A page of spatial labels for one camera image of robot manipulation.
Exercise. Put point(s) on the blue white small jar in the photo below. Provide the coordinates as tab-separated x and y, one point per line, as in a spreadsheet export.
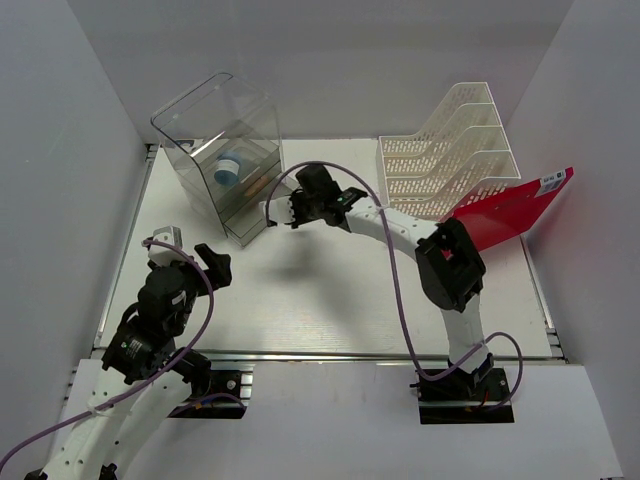
227	168

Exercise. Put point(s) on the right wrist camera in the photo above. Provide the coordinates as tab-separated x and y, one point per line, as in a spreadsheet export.
278	211

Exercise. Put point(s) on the cream plastic file rack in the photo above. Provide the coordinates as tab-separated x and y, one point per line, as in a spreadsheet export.
459	156

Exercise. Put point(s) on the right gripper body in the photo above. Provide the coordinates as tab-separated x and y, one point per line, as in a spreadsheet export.
305	209

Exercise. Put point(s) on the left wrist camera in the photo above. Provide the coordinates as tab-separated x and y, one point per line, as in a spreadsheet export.
160	256

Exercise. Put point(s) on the clear acrylic drawer organizer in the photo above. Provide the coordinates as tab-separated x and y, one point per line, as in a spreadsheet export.
222	138

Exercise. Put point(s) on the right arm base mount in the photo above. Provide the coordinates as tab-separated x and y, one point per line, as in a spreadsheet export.
447	402

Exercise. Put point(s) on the red plastic folder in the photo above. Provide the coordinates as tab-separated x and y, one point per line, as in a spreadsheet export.
501	217

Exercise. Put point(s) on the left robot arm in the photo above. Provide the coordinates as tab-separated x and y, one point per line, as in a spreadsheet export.
144	376

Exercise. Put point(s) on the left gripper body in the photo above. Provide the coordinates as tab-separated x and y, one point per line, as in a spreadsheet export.
215	273

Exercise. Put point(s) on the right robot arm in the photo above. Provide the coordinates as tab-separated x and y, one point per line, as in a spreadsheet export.
449	266

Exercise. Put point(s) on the orange highlighter pen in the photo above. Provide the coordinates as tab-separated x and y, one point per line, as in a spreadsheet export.
257	186

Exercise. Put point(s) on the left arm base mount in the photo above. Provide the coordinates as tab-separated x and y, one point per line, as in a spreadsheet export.
214	392

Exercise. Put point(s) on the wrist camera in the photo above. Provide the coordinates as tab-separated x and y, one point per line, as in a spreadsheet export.
160	256
278	211

